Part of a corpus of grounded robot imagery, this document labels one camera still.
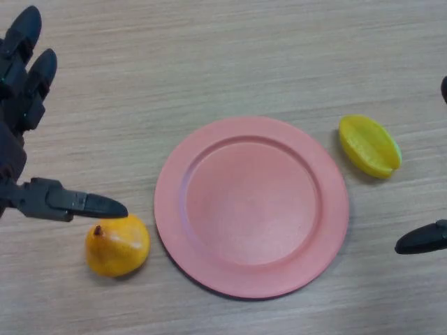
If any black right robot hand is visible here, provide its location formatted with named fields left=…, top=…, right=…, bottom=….
left=395, top=75, right=447, bottom=255

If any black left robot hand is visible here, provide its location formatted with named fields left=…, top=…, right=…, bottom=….
left=0, top=5, right=129, bottom=223

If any yellow pear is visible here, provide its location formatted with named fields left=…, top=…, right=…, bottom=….
left=85, top=214, right=152, bottom=278

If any pink round plate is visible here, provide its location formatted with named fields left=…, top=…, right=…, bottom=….
left=154, top=116, right=350, bottom=300

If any yellow starfruit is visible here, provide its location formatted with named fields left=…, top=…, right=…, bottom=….
left=338, top=114, right=403, bottom=179

